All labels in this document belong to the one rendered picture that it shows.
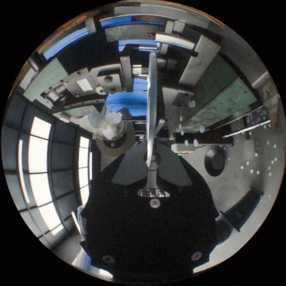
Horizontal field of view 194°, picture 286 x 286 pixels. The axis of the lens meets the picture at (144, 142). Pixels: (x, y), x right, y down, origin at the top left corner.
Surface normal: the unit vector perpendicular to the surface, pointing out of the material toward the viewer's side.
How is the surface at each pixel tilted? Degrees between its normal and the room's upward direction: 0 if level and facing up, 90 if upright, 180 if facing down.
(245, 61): 0
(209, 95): 0
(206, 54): 90
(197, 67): 90
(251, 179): 0
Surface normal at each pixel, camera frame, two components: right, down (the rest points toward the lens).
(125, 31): 0.00, 0.99
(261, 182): -1.00, -0.01
